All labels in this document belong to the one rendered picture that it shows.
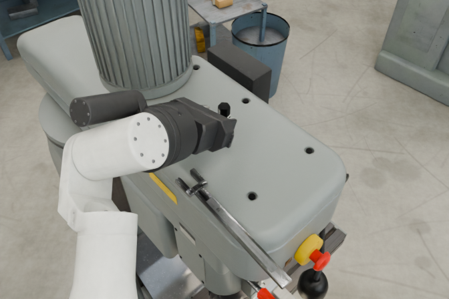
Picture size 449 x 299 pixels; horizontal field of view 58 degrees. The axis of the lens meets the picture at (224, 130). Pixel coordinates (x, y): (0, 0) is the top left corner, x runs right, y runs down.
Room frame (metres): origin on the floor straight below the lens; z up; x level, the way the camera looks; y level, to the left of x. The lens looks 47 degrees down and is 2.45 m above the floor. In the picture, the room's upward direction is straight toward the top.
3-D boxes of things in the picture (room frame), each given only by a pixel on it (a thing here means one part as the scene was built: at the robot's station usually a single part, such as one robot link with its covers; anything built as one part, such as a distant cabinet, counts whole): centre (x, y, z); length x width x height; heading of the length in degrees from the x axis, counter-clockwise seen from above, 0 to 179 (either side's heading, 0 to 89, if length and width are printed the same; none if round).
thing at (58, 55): (0.88, 0.34, 1.66); 0.80 x 0.23 x 0.20; 42
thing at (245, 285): (0.43, -0.07, 1.44); 0.04 x 0.04 x 0.21; 42
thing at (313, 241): (0.34, -0.15, 1.76); 0.06 x 0.02 x 0.06; 132
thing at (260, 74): (0.96, -0.05, 1.62); 0.20 x 0.09 x 0.21; 42
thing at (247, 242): (0.32, -0.01, 1.89); 0.24 x 0.04 x 0.01; 39
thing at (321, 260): (0.32, -0.17, 1.76); 0.04 x 0.03 x 0.04; 132
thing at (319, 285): (0.39, -0.21, 1.48); 0.07 x 0.07 x 0.06
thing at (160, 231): (0.66, 0.13, 1.47); 0.24 x 0.19 x 0.26; 132
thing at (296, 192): (0.52, 0.01, 1.81); 0.47 x 0.26 x 0.16; 42
